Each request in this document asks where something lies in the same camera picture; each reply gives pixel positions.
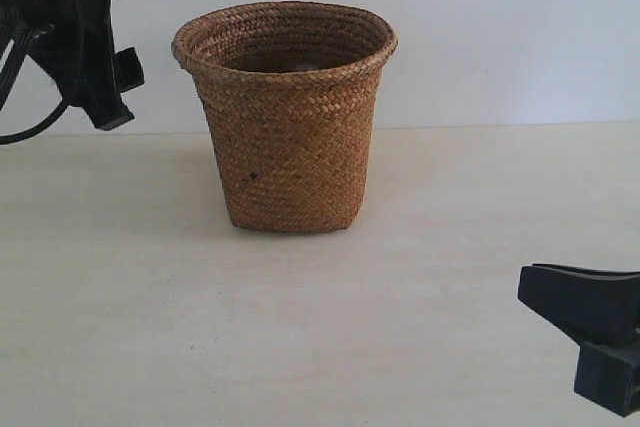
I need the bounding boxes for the woven brown wicker basket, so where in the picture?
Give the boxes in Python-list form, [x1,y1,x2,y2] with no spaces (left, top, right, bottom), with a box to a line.
[171,0,398,234]

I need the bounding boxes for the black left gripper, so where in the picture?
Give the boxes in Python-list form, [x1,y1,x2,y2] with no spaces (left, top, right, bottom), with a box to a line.
[1,0,145,131]

